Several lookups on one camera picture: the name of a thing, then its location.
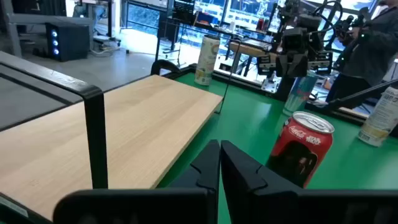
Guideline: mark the black computer tower blue lights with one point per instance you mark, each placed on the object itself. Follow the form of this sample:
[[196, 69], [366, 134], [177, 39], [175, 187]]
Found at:
[[71, 43]]

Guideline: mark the wooden shelf with black frame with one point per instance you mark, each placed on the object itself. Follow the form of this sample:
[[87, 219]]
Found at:
[[140, 124]]

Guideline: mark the black frame strut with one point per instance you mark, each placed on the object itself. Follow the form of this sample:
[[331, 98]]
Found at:
[[357, 96]]

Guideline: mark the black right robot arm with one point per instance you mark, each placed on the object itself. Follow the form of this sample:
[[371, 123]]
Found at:
[[308, 21]]

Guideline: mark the white Celsius can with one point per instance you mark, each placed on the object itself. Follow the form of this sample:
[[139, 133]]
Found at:
[[206, 62], [381, 121]]

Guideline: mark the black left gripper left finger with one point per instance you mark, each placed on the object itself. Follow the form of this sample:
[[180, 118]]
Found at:
[[199, 177]]

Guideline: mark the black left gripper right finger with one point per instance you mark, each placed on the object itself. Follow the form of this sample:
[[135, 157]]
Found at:
[[248, 193]]

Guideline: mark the person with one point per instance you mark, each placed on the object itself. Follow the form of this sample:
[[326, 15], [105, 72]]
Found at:
[[370, 53]]

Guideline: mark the blue Red Bull can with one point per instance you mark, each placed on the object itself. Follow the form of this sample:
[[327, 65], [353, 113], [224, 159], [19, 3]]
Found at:
[[298, 96]]

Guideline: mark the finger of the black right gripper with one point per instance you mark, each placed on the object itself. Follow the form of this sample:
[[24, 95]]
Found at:
[[297, 66], [281, 66]]

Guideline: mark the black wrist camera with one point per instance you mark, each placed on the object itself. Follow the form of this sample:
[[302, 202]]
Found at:
[[293, 39]]

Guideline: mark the red Coca-Cola Star Wars can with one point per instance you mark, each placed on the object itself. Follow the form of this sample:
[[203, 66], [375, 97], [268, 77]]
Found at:
[[306, 146]]

